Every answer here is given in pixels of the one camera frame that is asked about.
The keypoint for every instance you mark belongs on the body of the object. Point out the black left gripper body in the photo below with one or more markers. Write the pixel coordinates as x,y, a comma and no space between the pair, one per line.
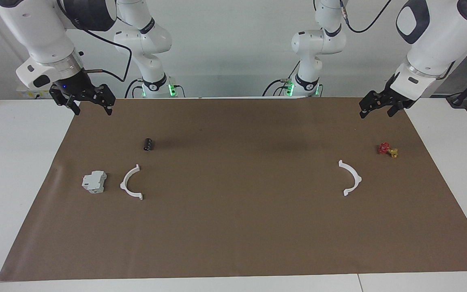
387,99

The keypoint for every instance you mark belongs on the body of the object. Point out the white wall socket box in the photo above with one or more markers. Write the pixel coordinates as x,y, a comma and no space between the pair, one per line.
28,93

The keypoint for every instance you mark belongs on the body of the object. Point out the grey circuit breaker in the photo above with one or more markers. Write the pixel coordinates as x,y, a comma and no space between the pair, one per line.
93,181

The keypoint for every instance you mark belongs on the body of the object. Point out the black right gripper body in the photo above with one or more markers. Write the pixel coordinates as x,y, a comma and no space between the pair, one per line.
75,87

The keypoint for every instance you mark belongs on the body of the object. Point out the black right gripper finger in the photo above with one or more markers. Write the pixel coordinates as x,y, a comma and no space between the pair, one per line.
109,110
75,108

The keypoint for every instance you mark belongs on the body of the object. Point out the black cylindrical capacitor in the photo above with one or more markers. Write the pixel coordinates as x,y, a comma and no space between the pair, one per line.
148,144

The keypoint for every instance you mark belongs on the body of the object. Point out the red and yellow valve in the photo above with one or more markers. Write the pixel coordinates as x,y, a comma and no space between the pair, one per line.
385,149

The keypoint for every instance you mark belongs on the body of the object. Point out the brown paper mat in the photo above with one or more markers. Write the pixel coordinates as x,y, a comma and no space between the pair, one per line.
233,235

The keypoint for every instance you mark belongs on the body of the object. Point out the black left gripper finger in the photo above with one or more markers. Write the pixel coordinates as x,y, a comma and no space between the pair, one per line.
391,111
363,113

